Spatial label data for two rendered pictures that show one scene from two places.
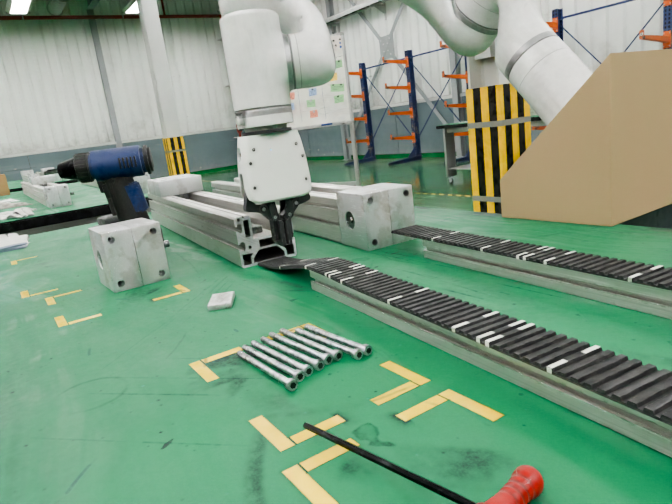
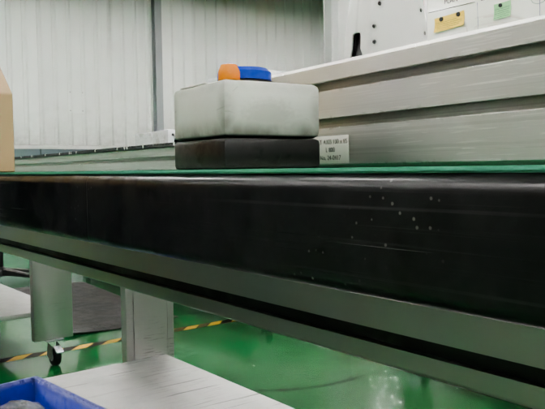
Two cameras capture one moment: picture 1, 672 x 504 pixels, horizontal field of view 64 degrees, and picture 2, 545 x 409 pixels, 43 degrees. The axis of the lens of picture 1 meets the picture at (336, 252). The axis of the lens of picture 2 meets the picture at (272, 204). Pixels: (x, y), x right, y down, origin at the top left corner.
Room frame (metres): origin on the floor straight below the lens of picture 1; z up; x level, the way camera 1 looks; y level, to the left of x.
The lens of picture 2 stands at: (1.65, -0.15, 0.78)
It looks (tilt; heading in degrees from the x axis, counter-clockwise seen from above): 3 degrees down; 174
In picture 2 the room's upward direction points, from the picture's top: 1 degrees counter-clockwise
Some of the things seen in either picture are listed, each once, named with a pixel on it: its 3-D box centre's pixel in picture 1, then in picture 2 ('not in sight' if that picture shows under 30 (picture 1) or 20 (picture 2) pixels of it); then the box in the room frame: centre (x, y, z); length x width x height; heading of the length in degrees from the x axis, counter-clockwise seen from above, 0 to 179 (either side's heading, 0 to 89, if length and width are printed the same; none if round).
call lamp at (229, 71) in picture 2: not in sight; (229, 71); (1.18, -0.13, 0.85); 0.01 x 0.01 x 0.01
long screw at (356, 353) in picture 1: (325, 341); not in sight; (0.50, 0.02, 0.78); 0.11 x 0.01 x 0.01; 35
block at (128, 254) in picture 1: (136, 251); not in sight; (0.88, 0.33, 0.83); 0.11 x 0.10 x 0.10; 124
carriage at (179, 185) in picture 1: (175, 189); not in sight; (1.47, 0.41, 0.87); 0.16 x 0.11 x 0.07; 27
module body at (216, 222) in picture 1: (203, 216); not in sight; (1.24, 0.29, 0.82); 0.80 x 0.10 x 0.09; 27
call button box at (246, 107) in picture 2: not in sight; (255, 127); (1.13, -0.11, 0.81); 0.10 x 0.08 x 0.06; 117
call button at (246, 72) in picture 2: not in sight; (244, 82); (1.14, -0.12, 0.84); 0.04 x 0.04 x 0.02
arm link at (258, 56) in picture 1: (258, 61); not in sight; (0.82, 0.07, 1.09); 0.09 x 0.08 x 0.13; 95
